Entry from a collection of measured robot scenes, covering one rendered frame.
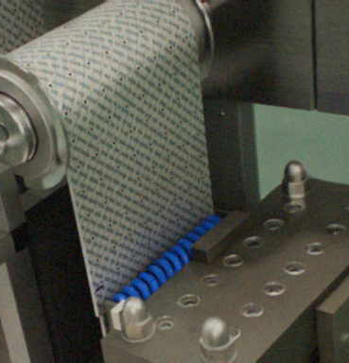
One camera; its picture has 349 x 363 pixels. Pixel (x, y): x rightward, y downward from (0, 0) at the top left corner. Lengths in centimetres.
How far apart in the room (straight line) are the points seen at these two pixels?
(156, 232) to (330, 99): 25
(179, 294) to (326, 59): 32
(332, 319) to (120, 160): 28
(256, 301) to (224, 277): 6
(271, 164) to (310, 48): 239
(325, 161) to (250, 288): 248
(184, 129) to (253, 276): 19
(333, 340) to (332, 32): 34
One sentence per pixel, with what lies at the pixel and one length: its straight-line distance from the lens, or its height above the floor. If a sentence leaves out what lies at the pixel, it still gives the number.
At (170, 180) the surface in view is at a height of 112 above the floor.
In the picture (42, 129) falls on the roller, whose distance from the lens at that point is 91.
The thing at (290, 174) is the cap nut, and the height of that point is 106.
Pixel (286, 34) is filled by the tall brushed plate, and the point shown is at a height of 123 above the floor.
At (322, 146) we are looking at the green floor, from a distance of 358.
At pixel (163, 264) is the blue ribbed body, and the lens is 105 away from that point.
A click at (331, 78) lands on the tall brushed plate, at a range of 111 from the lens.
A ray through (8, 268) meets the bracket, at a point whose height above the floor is 109.
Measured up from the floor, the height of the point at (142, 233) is 108.
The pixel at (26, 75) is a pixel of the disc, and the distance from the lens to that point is 90.
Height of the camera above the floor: 162
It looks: 30 degrees down
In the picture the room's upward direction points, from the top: 10 degrees counter-clockwise
